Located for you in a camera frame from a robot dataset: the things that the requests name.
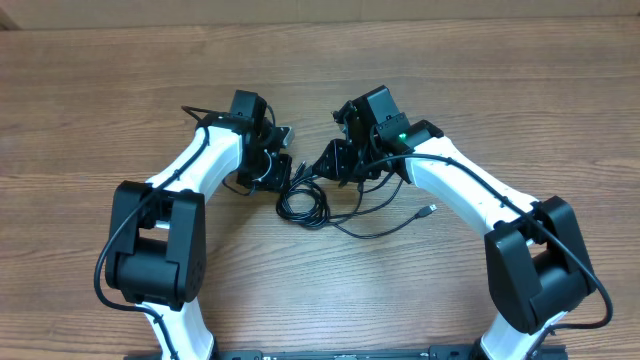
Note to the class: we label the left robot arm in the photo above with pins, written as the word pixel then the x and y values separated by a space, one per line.
pixel 154 261

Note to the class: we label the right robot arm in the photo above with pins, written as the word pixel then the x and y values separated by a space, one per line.
pixel 537 263

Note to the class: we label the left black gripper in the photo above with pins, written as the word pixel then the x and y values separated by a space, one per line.
pixel 273 170

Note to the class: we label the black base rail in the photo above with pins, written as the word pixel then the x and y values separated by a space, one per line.
pixel 436 352

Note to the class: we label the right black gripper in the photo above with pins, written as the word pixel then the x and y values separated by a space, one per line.
pixel 331 160

